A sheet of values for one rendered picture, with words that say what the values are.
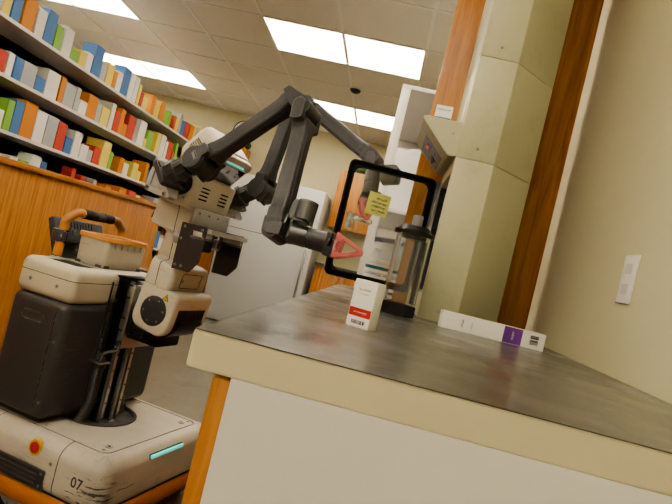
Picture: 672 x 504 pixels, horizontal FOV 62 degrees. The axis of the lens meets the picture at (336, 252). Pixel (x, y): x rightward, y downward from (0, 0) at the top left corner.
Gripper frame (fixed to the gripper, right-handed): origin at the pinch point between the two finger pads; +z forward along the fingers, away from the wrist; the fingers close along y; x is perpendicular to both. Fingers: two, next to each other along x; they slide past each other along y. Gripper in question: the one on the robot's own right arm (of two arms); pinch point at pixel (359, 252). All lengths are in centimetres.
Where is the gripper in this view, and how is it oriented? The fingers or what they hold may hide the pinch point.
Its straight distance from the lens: 148.9
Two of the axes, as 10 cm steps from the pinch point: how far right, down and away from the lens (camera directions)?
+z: 9.6, 2.7, -1.0
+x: -2.7, 9.6, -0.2
